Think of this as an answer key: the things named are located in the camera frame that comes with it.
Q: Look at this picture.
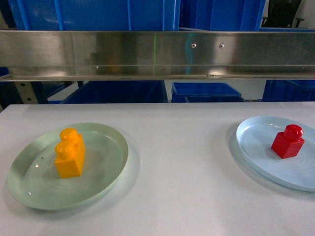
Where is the yellow two-stud toy block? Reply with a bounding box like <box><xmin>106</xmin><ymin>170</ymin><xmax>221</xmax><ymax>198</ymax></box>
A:
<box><xmin>55</xmin><ymin>128</ymin><xmax>86</xmax><ymax>178</ymax></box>

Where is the red one-stud toy block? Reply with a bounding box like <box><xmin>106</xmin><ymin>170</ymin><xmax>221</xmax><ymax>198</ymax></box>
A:
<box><xmin>271</xmin><ymin>124</ymin><xmax>305</xmax><ymax>159</ymax></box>

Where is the blue bin lower middle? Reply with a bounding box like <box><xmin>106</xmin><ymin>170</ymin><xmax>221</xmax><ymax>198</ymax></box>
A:
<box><xmin>171</xmin><ymin>83</ymin><xmax>245</xmax><ymax>103</ymax></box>

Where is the blue bin lower left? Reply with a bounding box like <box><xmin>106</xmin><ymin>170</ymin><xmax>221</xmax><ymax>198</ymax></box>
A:
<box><xmin>48</xmin><ymin>81</ymin><xmax>168</xmax><ymax>104</ymax></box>

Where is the pale blue round plate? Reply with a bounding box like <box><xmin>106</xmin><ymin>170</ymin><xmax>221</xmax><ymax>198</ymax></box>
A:
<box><xmin>236</xmin><ymin>116</ymin><xmax>315</xmax><ymax>192</ymax></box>

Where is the large blue bin upper right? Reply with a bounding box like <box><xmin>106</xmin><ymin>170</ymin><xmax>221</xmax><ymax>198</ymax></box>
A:
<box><xmin>192</xmin><ymin>0</ymin><xmax>265</xmax><ymax>31</ymax></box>

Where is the large blue bin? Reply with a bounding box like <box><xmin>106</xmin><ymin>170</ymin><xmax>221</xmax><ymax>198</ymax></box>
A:
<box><xmin>8</xmin><ymin>0</ymin><xmax>181</xmax><ymax>31</ymax></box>
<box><xmin>192</xmin><ymin>0</ymin><xmax>265</xmax><ymax>31</ymax></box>

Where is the blue bin lower right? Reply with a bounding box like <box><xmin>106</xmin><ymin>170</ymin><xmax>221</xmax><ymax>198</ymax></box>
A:
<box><xmin>262</xmin><ymin>80</ymin><xmax>315</xmax><ymax>102</ymax></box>

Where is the pale green round plate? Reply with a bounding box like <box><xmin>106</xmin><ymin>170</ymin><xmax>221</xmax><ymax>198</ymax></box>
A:
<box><xmin>7</xmin><ymin>123</ymin><xmax>128</xmax><ymax>211</ymax></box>

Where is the black office chair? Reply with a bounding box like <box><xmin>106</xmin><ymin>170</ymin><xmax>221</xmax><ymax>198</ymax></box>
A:
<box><xmin>261</xmin><ymin>0</ymin><xmax>305</xmax><ymax>29</ymax></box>

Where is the large blue bin upper left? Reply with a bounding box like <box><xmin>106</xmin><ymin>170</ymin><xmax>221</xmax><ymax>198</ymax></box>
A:
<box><xmin>8</xmin><ymin>0</ymin><xmax>181</xmax><ymax>31</ymax></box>

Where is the perforated steel rack post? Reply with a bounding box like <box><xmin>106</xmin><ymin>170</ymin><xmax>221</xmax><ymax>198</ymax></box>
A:
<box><xmin>14</xmin><ymin>81</ymin><xmax>37</xmax><ymax>104</ymax></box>

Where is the stainless steel shelf rail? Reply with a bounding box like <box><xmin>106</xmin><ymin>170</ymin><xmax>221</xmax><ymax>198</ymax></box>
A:
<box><xmin>0</xmin><ymin>30</ymin><xmax>315</xmax><ymax>81</ymax></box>

